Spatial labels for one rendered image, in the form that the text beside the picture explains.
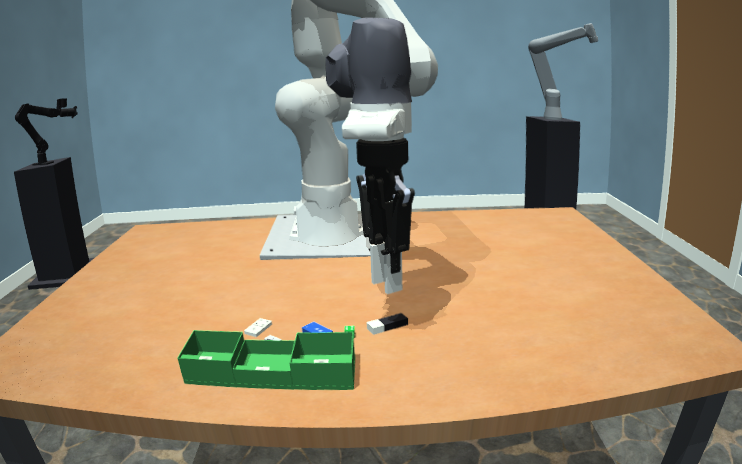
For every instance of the green three-compartment bin rack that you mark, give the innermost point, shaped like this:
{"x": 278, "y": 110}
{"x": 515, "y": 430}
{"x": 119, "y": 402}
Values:
{"x": 326, "y": 362}

